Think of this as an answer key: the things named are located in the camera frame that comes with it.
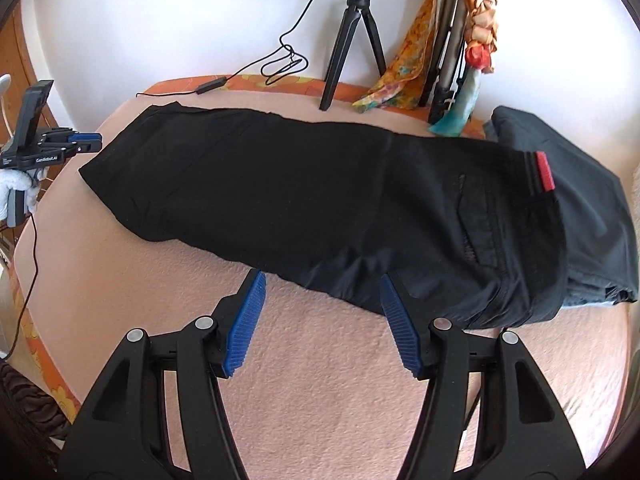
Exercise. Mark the black pants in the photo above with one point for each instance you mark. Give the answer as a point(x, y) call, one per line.
point(300, 185)

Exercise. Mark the grey blue folded garment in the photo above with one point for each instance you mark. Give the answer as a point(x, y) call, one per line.
point(595, 296)

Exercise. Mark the braided orange teal scarf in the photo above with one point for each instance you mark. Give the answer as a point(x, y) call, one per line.
point(480, 25)

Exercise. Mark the orange floral scarf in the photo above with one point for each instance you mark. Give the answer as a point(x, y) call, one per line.
point(415, 50)

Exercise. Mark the dark grey folded garment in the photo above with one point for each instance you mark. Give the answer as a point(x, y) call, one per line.
point(590, 210)

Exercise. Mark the large grey tripod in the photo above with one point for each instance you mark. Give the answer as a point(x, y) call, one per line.
point(452, 20)

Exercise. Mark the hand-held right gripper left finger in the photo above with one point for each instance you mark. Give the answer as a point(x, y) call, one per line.
point(246, 330)

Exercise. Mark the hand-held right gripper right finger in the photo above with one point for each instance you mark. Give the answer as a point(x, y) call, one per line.
point(400, 330)

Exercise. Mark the pink blanket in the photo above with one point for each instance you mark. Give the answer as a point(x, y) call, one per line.
point(325, 410)

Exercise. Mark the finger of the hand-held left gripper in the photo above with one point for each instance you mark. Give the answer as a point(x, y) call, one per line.
point(85, 137)
point(90, 147)

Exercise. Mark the dark striped rug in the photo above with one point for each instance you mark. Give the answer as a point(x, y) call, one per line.
point(30, 410)

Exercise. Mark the person's left hand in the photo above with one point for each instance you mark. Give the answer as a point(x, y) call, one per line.
point(12, 182)

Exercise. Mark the small black tripod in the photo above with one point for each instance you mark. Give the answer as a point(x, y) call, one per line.
point(345, 35)

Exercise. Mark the orange floral bed sheet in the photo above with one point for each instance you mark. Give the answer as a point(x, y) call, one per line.
point(300, 82)

